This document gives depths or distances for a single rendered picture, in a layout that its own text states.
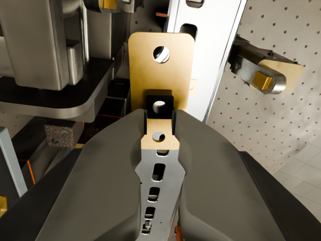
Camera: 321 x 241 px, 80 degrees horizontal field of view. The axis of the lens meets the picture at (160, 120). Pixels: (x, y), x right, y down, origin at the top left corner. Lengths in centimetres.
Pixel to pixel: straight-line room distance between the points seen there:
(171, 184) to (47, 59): 49
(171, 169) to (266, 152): 61
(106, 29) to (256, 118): 70
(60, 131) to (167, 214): 49
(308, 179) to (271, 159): 161
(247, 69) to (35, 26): 34
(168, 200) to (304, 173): 207
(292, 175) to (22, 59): 249
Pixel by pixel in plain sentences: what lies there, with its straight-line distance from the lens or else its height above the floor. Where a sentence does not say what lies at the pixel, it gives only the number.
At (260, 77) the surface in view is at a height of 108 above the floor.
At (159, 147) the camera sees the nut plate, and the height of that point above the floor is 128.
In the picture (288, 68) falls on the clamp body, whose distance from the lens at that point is 44.
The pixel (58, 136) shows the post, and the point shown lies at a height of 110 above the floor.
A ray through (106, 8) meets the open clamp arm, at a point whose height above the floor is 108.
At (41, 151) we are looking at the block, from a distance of 56.
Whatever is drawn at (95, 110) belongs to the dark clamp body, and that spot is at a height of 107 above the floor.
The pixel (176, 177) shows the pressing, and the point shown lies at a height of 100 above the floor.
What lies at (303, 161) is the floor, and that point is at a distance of 245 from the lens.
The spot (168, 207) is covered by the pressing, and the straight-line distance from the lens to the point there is 72.
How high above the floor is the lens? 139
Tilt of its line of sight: 57 degrees down
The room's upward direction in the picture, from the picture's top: 178 degrees clockwise
